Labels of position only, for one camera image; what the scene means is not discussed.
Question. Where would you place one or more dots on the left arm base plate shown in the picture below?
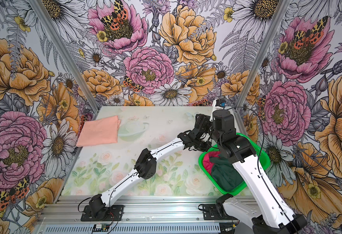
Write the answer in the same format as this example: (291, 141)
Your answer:
(115, 213)

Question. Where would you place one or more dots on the small green circuit board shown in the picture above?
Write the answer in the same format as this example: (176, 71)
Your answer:
(101, 228)

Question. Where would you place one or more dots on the magenta t-shirt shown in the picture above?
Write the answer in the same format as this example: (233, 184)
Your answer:
(209, 160)

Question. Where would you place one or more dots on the folded peach t-shirt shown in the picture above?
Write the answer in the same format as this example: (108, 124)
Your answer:
(98, 132)

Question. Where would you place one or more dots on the aluminium frame post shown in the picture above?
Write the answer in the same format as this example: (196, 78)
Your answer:
(53, 32)
(274, 25)

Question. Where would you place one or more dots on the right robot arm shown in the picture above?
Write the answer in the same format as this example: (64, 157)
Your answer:
(271, 215)

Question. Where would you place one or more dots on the left aluminium frame post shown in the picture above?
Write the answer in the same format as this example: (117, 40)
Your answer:
(53, 32)

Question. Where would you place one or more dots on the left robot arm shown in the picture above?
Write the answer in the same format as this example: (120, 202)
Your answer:
(146, 165)

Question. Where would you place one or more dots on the dark green t-shirt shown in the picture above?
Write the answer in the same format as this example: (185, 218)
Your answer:
(225, 175)

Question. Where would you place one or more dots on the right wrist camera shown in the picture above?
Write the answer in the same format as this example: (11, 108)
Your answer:
(219, 103)

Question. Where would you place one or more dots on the right aluminium frame post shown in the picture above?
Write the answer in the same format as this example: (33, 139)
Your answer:
(274, 25)

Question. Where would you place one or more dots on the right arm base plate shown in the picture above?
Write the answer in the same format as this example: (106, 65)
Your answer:
(215, 212)

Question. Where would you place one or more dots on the aluminium mounting rail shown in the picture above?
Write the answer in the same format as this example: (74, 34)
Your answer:
(143, 215)

